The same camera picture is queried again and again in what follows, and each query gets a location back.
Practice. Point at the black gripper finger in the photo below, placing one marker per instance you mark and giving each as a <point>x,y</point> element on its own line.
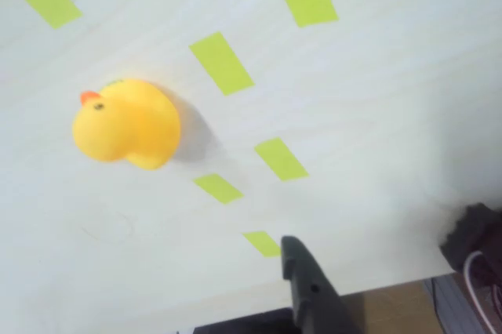
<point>313,291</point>

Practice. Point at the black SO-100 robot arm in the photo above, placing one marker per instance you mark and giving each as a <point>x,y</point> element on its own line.
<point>474,232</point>

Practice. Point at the yellow rubber duck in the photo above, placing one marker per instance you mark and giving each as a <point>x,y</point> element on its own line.
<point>129,126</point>

